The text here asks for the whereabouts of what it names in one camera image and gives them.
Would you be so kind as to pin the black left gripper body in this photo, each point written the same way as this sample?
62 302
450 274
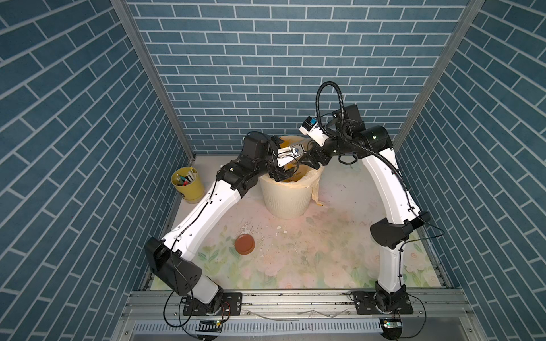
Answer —
278 172

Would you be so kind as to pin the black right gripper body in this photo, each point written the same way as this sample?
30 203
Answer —
323 155

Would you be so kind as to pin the clear glass jar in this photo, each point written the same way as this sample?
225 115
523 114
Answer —
289 154

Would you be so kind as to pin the red-brown jar lid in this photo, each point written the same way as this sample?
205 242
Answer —
244 244

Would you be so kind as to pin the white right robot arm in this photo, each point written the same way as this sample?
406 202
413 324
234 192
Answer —
347 134

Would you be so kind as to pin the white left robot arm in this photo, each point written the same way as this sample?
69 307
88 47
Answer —
171 257

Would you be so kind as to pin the banana print bin bag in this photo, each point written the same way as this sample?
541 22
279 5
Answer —
303 176

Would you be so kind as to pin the cream waste bin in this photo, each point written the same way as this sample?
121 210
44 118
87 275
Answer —
284 202

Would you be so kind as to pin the yellow plastic pen cup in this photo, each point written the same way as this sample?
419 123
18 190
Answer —
188 183

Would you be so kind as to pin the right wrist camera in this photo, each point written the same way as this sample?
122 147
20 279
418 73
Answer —
311 128

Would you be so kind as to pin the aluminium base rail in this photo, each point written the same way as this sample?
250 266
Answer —
307 314

